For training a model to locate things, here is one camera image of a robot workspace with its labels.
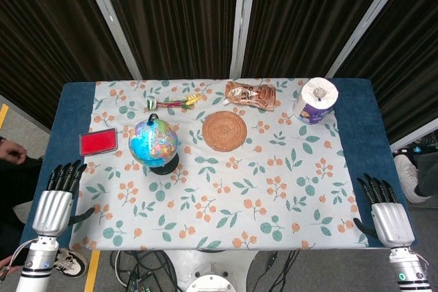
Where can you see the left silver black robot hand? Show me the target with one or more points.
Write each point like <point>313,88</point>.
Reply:
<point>53,211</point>

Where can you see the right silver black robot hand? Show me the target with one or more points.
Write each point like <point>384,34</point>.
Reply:
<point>391,225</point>

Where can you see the blue desk globe black stand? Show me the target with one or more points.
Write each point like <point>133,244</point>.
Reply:
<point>153,143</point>

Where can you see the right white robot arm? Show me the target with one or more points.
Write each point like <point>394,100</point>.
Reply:
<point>409,271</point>

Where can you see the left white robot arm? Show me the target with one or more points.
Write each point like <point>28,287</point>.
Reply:
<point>36,264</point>

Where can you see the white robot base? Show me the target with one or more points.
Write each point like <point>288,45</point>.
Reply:
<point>212,271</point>

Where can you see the bystander bare hand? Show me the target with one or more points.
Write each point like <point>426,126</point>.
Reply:
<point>12,152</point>

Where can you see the black and white sneaker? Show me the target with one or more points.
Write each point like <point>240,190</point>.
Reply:
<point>70,264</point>

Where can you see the red ink stamp pad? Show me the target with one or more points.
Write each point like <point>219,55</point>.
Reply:
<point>98,142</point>

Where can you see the blue table cover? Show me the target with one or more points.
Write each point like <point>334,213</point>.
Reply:
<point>73,114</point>

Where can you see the toilet paper roll purple wrapper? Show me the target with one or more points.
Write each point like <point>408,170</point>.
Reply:
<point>315,104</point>

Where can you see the floral white tablecloth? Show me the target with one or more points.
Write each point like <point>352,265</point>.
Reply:
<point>239,203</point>

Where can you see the colourful feather shuttlecock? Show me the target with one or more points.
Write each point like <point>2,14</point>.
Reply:
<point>178,102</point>

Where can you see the dark pleated curtain panel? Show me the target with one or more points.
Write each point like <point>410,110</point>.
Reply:
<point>407,52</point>
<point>51,39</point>
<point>174,18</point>
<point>301,15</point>

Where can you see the round woven rattan coaster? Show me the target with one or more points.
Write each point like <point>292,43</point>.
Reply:
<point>224,131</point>

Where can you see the brown spouted snack pouch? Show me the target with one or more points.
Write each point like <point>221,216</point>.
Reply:
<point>251,95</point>

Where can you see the aluminium partition post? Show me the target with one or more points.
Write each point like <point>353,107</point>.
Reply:
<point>362,25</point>
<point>243,18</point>
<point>113,25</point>

